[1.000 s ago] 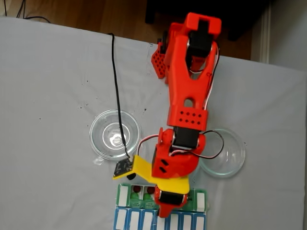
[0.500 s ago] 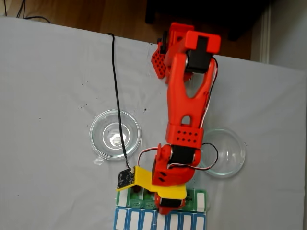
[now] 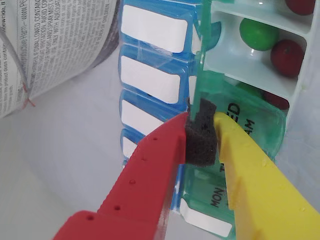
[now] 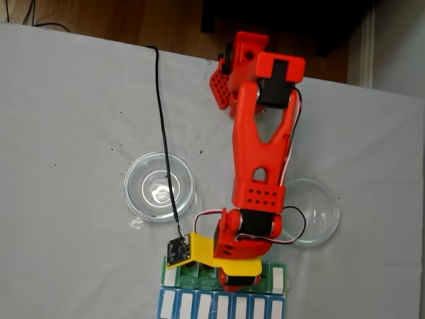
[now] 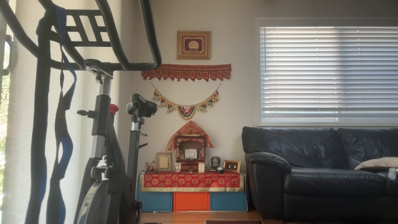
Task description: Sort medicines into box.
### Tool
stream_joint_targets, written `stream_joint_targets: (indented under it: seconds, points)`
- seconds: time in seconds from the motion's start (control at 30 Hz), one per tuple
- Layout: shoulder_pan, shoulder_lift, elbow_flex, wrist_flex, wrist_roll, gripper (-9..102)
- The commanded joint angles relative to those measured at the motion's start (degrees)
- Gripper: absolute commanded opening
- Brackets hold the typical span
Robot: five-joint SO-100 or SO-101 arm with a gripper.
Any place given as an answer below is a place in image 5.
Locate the black exercise bike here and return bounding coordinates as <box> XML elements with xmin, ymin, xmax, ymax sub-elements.
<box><xmin>0</xmin><ymin>0</ymin><xmax>162</xmax><ymax>224</ymax></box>

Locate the beige cushion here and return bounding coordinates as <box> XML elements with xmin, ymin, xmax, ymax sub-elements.
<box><xmin>354</xmin><ymin>157</ymin><xmax>398</xmax><ymax>171</ymax></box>

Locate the gold photo frame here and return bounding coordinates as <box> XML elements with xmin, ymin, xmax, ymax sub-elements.
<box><xmin>223</xmin><ymin>160</ymin><xmax>241</xmax><ymax>174</ymax></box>

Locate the wooden shrine with red canopy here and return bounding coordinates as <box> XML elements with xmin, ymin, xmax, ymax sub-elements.
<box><xmin>166</xmin><ymin>121</ymin><xmax>215</xmax><ymax>172</ymax></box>

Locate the beaded garland wall hanging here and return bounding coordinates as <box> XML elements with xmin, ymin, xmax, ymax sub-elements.
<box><xmin>151</xmin><ymin>82</ymin><xmax>222</xmax><ymax>121</ymax></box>

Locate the pale window curtain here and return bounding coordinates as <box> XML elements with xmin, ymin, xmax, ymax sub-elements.
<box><xmin>0</xmin><ymin>0</ymin><xmax>122</xmax><ymax>224</ymax></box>

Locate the blue storage cube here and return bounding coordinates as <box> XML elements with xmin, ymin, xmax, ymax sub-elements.
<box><xmin>211</xmin><ymin>190</ymin><xmax>247</xmax><ymax>212</ymax></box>
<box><xmin>137</xmin><ymin>190</ymin><xmax>173</xmax><ymax>212</ymax></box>

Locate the red gold patterned cloth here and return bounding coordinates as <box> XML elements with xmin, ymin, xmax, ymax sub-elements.
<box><xmin>139</xmin><ymin>171</ymin><xmax>245</xmax><ymax>192</ymax></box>

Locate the white horizontal window blind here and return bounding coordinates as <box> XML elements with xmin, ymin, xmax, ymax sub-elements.
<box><xmin>260</xmin><ymin>26</ymin><xmax>398</xmax><ymax>122</ymax></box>

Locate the pale wooden picture frame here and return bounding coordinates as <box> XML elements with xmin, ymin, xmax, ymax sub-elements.
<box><xmin>156</xmin><ymin>152</ymin><xmax>173</xmax><ymax>172</ymax></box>

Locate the gold framed wall picture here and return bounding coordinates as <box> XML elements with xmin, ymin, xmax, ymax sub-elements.
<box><xmin>177</xmin><ymin>30</ymin><xmax>211</xmax><ymax>60</ymax></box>

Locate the red embroidered wall hanging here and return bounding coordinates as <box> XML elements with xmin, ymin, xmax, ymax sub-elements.
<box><xmin>141</xmin><ymin>64</ymin><xmax>232</xmax><ymax>82</ymax></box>

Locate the orange storage cube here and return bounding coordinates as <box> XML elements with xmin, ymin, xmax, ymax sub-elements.
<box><xmin>173</xmin><ymin>191</ymin><xmax>210</xmax><ymax>212</ymax></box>

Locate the black leather sofa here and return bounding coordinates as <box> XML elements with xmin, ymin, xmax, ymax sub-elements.
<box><xmin>242</xmin><ymin>126</ymin><xmax>398</xmax><ymax>222</ymax></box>

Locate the black blue resistance strap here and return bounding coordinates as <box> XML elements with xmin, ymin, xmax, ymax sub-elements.
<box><xmin>46</xmin><ymin>5</ymin><xmax>77</xmax><ymax>224</ymax></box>
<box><xmin>24</xmin><ymin>11</ymin><xmax>52</xmax><ymax>224</ymax></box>

